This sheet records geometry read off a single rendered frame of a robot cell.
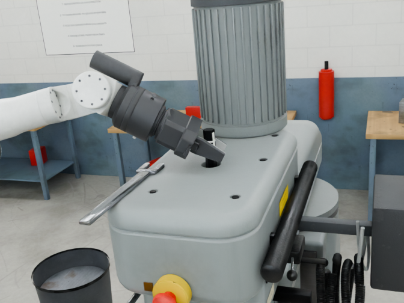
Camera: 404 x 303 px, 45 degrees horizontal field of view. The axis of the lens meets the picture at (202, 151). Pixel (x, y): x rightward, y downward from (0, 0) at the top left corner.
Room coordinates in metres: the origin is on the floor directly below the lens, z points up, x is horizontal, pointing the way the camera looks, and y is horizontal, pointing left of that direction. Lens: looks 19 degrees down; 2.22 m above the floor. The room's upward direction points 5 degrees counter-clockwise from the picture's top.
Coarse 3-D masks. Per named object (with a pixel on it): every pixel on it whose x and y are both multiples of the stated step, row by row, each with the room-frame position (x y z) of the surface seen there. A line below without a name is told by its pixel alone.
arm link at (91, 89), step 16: (96, 64) 0.90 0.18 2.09; (112, 64) 0.90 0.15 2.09; (80, 80) 0.84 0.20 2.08; (96, 80) 0.84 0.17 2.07; (112, 80) 0.87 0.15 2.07; (128, 80) 0.89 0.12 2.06; (80, 96) 0.84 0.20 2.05; (96, 96) 0.84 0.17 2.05; (112, 96) 0.86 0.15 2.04; (128, 96) 0.86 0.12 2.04; (112, 112) 0.87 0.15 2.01; (128, 112) 0.85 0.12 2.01
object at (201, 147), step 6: (198, 138) 0.85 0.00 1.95; (198, 144) 0.84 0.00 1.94; (204, 144) 0.85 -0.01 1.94; (210, 144) 0.85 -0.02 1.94; (192, 150) 0.85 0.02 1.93; (198, 150) 0.85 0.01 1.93; (204, 150) 0.85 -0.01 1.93; (210, 150) 0.84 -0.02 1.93; (216, 150) 0.84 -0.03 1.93; (204, 156) 0.85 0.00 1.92; (210, 156) 0.84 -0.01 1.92; (216, 156) 0.84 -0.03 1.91; (222, 156) 0.84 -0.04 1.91
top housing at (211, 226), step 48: (240, 144) 0.97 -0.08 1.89; (288, 144) 0.96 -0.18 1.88; (144, 192) 0.77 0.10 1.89; (192, 192) 0.75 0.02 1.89; (240, 192) 0.73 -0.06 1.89; (288, 192) 0.91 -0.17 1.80; (144, 240) 0.68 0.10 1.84; (192, 240) 0.66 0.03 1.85; (240, 240) 0.65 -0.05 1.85; (192, 288) 0.66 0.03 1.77; (240, 288) 0.64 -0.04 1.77
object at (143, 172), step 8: (144, 168) 0.87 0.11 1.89; (160, 168) 0.86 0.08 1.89; (136, 176) 0.82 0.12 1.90; (144, 176) 0.83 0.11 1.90; (128, 184) 0.79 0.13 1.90; (136, 184) 0.80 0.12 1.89; (120, 192) 0.76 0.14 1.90; (128, 192) 0.77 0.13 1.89; (104, 200) 0.73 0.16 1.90; (112, 200) 0.73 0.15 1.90; (96, 208) 0.70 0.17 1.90; (104, 208) 0.70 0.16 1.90; (88, 216) 0.68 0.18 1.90; (96, 216) 0.68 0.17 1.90; (80, 224) 0.66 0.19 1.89; (88, 224) 0.66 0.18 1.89
